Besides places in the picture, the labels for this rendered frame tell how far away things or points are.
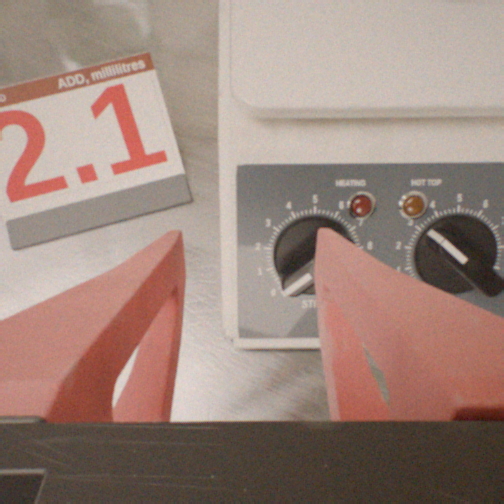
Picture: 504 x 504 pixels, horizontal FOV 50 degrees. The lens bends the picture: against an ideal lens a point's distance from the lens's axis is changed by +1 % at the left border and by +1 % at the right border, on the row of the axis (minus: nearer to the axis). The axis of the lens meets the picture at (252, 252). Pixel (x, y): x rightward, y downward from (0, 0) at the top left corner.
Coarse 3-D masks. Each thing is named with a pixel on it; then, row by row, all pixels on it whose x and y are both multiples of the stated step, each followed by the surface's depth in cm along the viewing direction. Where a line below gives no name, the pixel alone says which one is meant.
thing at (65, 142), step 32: (64, 96) 24; (96, 96) 24; (128, 96) 25; (0, 128) 24; (32, 128) 24; (64, 128) 25; (96, 128) 25; (128, 128) 25; (160, 128) 26; (0, 160) 25; (32, 160) 25; (64, 160) 25; (96, 160) 26; (128, 160) 26; (160, 160) 26; (0, 192) 25; (32, 192) 26; (64, 192) 26
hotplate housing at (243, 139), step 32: (224, 0) 22; (224, 32) 22; (224, 64) 21; (224, 96) 21; (224, 128) 21; (256, 128) 20; (288, 128) 20; (320, 128) 20; (352, 128) 20; (384, 128) 20; (416, 128) 20; (448, 128) 20; (480, 128) 20; (224, 160) 21; (256, 160) 20; (288, 160) 20; (320, 160) 20; (352, 160) 20; (384, 160) 20; (416, 160) 20; (448, 160) 20; (480, 160) 20; (224, 192) 21; (224, 224) 21; (224, 256) 22; (224, 288) 22; (224, 320) 23
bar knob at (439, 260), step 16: (432, 224) 21; (448, 224) 21; (464, 224) 21; (480, 224) 21; (432, 240) 20; (448, 240) 19; (464, 240) 21; (480, 240) 21; (416, 256) 21; (432, 256) 21; (448, 256) 20; (464, 256) 20; (480, 256) 21; (496, 256) 21; (432, 272) 21; (448, 272) 21; (464, 272) 20; (480, 272) 20; (448, 288) 21; (464, 288) 21; (480, 288) 20; (496, 288) 20
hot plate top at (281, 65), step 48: (240, 0) 19; (288, 0) 19; (336, 0) 19; (384, 0) 19; (480, 0) 19; (240, 48) 19; (288, 48) 19; (336, 48) 19; (384, 48) 19; (432, 48) 19; (480, 48) 19; (240, 96) 19; (288, 96) 18; (336, 96) 19; (384, 96) 19; (432, 96) 19; (480, 96) 19
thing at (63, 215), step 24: (168, 120) 26; (168, 168) 27; (72, 192) 26; (96, 192) 26; (120, 192) 26; (144, 192) 26; (168, 192) 26; (24, 216) 26; (48, 216) 26; (72, 216) 26; (96, 216) 26; (120, 216) 26; (24, 240) 26; (48, 240) 26
